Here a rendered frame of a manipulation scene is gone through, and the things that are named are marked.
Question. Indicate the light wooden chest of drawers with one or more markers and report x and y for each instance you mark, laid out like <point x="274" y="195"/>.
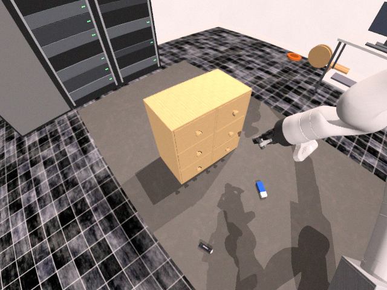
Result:
<point x="182" y="104"/>

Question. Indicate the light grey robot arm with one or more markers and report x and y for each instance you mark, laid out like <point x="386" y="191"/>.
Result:
<point x="362" y="109"/>

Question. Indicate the blue and white eraser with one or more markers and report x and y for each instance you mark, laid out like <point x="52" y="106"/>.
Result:
<point x="261" y="189"/>

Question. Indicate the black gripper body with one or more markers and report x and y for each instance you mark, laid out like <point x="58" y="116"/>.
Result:
<point x="277" y="135"/>

